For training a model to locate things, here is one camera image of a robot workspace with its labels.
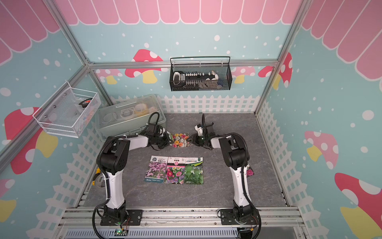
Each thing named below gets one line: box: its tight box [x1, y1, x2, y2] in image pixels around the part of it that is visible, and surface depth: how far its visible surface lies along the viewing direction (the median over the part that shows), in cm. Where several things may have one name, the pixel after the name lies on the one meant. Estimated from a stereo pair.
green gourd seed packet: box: [184, 156, 204, 185], surface depth 92 cm
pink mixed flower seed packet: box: [166, 156, 186, 185], surface depth 92 cm
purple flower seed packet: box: [144, 155, 169, 184], surface depth 93 cm
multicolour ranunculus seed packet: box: [171, 132, 191, 148], surface depth 105 cm
